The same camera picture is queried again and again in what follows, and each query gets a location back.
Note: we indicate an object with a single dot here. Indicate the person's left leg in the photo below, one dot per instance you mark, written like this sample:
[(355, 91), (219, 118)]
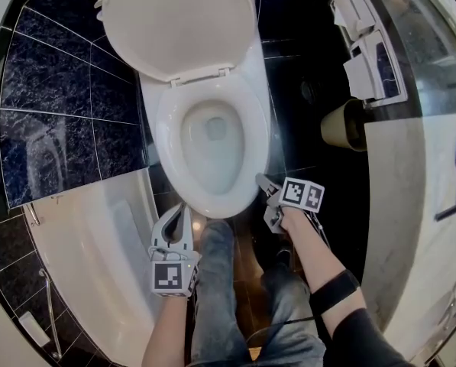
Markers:
[(216, 281)]

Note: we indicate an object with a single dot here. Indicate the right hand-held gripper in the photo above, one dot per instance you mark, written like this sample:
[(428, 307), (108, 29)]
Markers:
[(300, 195)]

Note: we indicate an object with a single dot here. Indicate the person's right forearm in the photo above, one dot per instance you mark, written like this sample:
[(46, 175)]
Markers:
[(308, 251)]

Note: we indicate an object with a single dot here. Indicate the person's right leg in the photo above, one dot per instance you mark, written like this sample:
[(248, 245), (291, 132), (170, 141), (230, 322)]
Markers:
[(285, 312)]

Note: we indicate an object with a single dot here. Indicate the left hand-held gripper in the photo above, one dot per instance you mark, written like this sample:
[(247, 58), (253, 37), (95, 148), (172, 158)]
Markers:
[(168, 277)]

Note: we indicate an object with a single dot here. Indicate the white soap dish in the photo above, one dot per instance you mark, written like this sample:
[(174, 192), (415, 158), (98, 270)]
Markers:
[(34, 329)]

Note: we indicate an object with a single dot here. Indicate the person's left forearm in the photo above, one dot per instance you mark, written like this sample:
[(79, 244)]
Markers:
[(166, 335)]

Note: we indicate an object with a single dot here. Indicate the chrome sink faucet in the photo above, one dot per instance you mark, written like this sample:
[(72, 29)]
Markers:
[(451, 316)]

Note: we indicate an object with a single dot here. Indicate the person's right black sleeve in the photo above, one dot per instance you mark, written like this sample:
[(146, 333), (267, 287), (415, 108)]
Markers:
[(365, 342)]

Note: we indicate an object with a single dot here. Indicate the white bathtub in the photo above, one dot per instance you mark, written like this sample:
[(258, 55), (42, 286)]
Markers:
[(97, 262)]

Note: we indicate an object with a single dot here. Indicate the chrome toilet paper holder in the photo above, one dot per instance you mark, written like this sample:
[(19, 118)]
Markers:
[(369, 52)]

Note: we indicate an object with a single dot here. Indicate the person's black shoe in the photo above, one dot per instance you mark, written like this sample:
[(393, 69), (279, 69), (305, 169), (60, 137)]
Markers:
[(284, 256)]

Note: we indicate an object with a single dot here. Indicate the white toilet lid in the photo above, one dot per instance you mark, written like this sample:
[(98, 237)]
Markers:
[(174, 25)]

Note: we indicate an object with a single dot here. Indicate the beige waste bin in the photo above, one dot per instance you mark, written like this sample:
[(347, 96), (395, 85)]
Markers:
[(338, 126)]

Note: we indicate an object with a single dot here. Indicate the chrome tub faucet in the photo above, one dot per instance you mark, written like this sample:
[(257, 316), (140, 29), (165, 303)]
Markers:
[(33, 214)]

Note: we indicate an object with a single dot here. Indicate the chrome grab bar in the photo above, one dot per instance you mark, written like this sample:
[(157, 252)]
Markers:
[(51, 312)]

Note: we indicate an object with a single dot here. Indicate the person's leg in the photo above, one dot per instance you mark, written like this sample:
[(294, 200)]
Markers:
[(216, 281), (285, 312)]

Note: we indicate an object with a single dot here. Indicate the white toilet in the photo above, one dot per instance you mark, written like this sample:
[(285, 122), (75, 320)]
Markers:
[(166, 147), (212, 166)]

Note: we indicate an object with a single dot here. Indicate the marble vanity counter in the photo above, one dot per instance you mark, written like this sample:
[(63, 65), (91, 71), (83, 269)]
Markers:
[(403, 243)]

